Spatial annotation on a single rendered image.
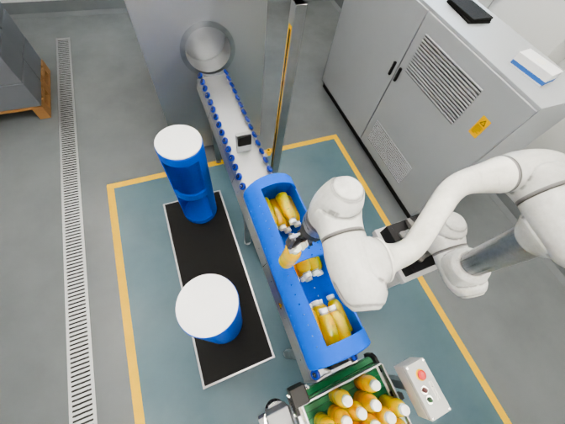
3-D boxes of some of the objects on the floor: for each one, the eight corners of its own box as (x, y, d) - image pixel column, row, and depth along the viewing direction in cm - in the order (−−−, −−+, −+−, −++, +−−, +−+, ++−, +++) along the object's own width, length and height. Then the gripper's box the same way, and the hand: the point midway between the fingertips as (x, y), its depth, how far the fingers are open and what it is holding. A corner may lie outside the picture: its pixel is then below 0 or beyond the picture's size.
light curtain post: (272, 188, 276) (302, -3, 126) (274, 193, 273) (307, 3, 124) (266, 190, 274) (290, -3, 125) (269, 195, 271) (295, 4, 122)
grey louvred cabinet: (352, 81, 376) (405, -57, 249) (443, 207, 291) (595, 95, 164) (318, 86, 362) (356, -57, 235) (403, 220, 276) (536, 109, 149)
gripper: (338, 207, 78) (313, 234, 99) (285, 218, 73) (270, 243, 94) (347, 230, 75) (319, 252, 96) (293, 243, 70) (276, 264, 91)
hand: (298, 246), depth 92 cm, fingers closed on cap, 4 cm apart
